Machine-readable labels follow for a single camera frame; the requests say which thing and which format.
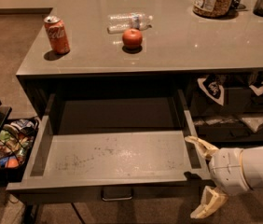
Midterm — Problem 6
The grey top drawer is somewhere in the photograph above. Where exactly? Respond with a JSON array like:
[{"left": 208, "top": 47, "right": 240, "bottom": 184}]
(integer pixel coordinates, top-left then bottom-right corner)
[{"left": 7, "top": 91, "right": 210, "bottom": 204}]

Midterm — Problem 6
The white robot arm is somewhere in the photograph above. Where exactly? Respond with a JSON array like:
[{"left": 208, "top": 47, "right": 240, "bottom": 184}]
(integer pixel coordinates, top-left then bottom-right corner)
[{"left": 185, "top": 136, "right": 263, "bottom": 219}]

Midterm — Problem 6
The black wire basket of snacks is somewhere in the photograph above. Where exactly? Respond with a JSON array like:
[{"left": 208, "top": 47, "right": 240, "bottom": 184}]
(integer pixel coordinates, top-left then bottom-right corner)
[{"left": 0, "top": 118, "right": 39, "bottom": 185}]

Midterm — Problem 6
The red Coca-Cola can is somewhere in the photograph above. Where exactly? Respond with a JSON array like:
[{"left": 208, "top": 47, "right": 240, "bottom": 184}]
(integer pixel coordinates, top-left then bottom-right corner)
[{"left": 44, "top": 15, "right": 70, "bottom": 54}]

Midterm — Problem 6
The grey drawer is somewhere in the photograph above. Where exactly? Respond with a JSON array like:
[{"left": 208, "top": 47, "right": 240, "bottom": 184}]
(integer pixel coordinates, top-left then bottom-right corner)
[
  {"left": 7, "top": 91, "right": 210, "bottom": 204},
  {"left": 196, "top": 123, "right": 263, "bottom": 143}
]

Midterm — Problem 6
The large snack jar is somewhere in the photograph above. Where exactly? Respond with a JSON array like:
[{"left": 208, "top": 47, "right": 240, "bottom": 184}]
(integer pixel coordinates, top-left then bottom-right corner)
[{"left": 193, "top": 0, "right": 232, "bottom": 18}]

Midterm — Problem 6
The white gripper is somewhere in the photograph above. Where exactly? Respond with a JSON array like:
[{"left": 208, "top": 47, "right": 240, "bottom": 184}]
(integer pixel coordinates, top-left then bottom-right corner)
[{"left": 185, "top": 135, "right": 250, "bottom": 219}]

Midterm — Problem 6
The clear plastic water bottle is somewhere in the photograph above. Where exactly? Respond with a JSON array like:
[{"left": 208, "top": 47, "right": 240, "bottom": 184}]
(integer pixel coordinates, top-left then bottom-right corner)
[{"left": 107, "top": 12, "right": 153, "bottom": 34}]

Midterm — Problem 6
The red apple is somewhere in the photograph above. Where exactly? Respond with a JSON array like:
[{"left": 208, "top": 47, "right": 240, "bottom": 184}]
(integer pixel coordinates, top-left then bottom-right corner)
[{"left": 122, "top": 28, "right": 143, "bottom": 49}]

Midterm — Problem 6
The grey counter cabinet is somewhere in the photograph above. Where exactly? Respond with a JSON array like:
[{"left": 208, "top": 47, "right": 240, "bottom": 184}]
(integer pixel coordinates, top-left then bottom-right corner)
[{"left": 15, "top": 0, "right": 263, "bottom": 147}]

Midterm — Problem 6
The grey middle right drawer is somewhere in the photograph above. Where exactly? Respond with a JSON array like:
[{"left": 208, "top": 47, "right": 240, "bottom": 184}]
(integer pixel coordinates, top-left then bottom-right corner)
[{"left": 196, "top": 123, "right": 263, "bottom": 143}]

